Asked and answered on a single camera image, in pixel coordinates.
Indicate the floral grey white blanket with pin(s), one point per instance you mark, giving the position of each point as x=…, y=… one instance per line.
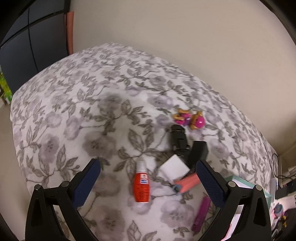
x=117, y=103

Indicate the black power adapter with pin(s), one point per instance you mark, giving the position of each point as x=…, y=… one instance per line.
x=199, y=151

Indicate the white cube adapter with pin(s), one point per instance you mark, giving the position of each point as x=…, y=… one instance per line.
x=174, y=169

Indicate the pink doll figure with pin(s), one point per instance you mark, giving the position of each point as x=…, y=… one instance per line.
x=186, y=118

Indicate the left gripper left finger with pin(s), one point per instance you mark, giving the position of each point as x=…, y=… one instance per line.
x=73, y=194

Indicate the black charger plug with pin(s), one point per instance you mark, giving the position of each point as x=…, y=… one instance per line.
x=280, y=193

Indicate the teal rimmed white tray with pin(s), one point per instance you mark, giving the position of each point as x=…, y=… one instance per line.
x=241, y=183

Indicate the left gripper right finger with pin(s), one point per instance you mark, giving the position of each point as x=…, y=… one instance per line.
x=224, y=195

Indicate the white power bank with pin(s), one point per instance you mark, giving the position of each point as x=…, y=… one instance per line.
x=273, y=187

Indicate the magenta comb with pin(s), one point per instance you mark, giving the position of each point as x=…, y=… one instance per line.
x=201, y=214

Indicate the orange glue bottle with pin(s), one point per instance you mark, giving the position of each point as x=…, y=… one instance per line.
x=141, y=187

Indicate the pink blue eraser case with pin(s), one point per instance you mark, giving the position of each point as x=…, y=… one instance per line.
x=187, y=183

